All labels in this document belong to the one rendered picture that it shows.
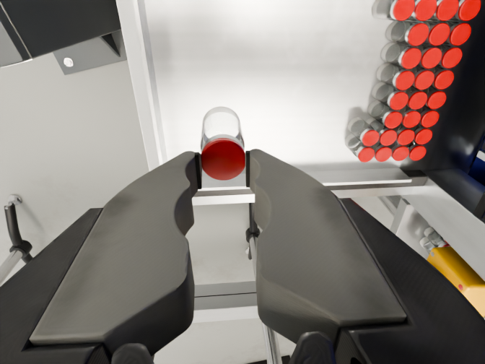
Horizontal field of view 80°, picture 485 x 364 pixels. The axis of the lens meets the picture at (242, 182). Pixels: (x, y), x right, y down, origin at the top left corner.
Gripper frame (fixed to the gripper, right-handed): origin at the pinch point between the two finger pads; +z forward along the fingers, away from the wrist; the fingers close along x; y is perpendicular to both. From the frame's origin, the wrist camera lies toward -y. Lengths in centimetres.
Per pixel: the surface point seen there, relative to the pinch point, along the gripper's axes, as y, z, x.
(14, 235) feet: 88, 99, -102
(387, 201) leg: 41, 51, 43
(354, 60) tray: 0.7, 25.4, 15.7
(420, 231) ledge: 29, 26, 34
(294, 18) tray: -3.7, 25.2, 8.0
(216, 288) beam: 94, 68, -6
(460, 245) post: 21.4, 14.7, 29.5
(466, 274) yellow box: 24.6, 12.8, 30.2
